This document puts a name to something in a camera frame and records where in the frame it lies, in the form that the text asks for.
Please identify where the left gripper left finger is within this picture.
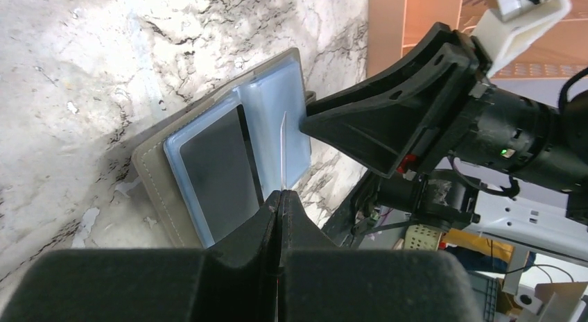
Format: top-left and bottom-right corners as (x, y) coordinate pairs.
(1, 191), (282, 321)

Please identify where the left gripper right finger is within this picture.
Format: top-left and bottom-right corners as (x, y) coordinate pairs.
(277, 190), (483, 321)

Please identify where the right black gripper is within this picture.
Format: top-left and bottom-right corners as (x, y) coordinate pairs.
(300, 22), (587, 246)

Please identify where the taupe leather card holder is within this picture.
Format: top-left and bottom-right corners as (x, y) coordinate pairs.
(132, 48), (311, 248)

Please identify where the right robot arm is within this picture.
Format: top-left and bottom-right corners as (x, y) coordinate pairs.
(300, 23), (587, 264)

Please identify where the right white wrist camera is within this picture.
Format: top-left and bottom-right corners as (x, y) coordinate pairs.
(472, 0), (572, 77)

